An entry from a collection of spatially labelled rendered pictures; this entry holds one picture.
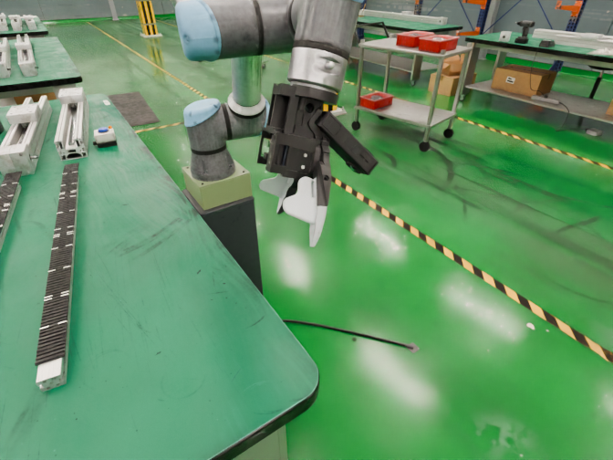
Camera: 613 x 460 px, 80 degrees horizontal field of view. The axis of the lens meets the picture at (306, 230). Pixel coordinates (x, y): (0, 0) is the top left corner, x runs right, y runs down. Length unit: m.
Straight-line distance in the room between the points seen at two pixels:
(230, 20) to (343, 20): 0.16
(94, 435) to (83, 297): 0.37
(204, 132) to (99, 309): 0.58
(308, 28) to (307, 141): 0.13
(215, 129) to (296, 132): 0.71
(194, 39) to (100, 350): 0.65
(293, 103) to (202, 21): 0.16
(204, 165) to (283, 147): 0.76
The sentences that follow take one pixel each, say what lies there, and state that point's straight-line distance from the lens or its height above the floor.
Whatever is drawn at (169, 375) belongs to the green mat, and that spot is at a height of 0.78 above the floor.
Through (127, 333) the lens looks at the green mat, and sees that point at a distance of 0.92.
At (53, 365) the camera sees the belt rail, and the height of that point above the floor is 0.81.
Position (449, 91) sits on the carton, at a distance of 5.80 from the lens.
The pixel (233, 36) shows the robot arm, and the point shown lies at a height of 1.36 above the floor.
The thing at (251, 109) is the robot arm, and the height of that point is 1.09.
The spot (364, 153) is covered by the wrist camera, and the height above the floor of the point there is 1.22.
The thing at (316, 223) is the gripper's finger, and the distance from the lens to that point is 0.47.
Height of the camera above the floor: 1.43
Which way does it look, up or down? 35 degrees down
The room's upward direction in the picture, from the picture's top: straight up
